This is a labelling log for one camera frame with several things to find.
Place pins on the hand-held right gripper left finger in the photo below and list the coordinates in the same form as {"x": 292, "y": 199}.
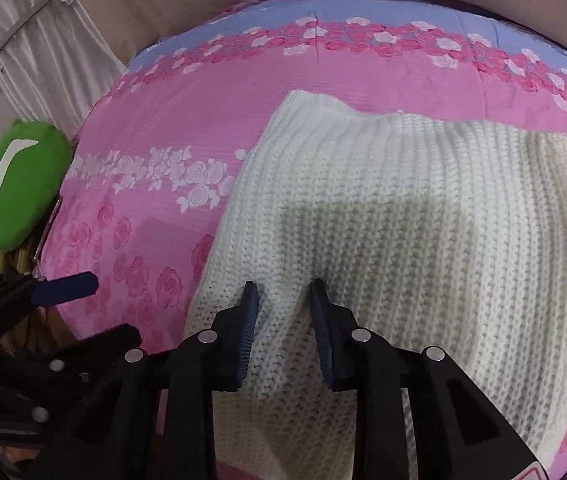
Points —
{"x": 246, "y": 332}

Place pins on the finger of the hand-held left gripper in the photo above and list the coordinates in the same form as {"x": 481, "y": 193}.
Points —
{"x": 66, "y": 287}
{"x": 103, "y": 342}

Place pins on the green plush pillow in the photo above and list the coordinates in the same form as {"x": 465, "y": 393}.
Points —
{"x": 18, "y": 185}

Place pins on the wicker chair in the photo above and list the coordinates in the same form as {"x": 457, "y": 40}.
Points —
{"x": 18, "y": 260}

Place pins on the white red black knit sweater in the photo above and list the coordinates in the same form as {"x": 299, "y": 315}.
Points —
{"x": 388, "y": 210}

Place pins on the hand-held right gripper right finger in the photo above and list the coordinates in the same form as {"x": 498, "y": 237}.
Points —
{"x": 323, "y": 332}

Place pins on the pink floral bed sheet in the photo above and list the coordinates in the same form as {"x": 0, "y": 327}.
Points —
{"x": 163, "y": 125}

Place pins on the white satin curtain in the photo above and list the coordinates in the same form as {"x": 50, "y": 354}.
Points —
{"x": 48, "y": 45}

